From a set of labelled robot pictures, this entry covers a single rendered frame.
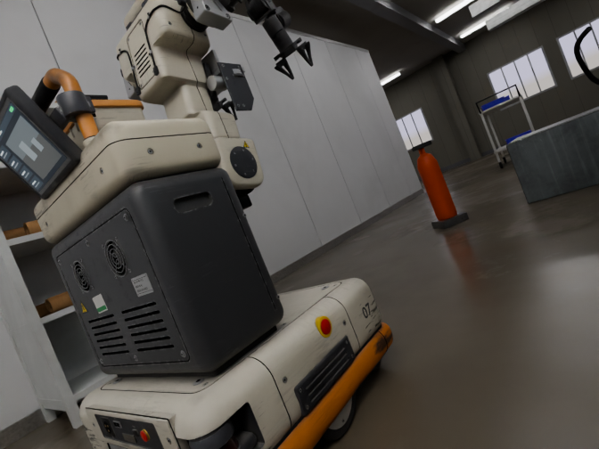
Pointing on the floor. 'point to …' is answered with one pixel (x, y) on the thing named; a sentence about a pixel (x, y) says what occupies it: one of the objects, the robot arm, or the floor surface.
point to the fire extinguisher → (437, 190)
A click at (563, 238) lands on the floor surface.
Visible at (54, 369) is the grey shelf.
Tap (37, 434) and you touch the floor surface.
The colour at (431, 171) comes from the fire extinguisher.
